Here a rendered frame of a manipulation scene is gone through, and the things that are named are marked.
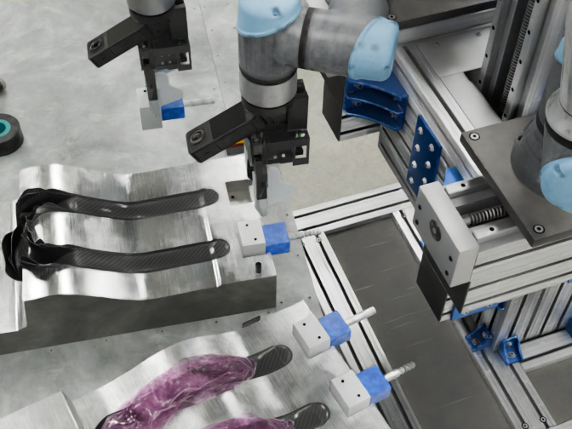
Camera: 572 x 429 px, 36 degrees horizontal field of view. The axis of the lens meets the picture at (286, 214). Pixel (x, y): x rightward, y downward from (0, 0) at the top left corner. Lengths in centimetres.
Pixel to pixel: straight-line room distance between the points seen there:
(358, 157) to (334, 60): 170
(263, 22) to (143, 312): 54
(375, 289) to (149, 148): 77
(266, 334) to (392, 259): 95
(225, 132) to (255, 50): 15
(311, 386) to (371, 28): 53
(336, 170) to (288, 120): 153
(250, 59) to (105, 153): 64
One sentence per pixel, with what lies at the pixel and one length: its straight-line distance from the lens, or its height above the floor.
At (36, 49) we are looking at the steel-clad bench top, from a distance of 193.
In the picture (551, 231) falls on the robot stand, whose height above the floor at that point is 104.
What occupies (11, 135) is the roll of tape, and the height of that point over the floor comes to 84.
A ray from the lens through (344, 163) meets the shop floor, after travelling 274.
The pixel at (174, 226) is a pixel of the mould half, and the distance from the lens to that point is 144.
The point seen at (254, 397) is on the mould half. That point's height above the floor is 87.
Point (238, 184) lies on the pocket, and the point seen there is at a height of 88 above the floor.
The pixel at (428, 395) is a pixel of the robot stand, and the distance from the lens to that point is 206.
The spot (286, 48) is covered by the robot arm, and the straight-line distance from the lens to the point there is 107.
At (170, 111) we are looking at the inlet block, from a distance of 154.
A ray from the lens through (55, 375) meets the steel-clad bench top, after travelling 142.
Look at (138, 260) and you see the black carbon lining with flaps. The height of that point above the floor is 88.
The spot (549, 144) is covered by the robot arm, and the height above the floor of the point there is 124.
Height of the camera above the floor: 200
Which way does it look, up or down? 51 degrees down
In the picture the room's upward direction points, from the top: 1 degrees clockwise
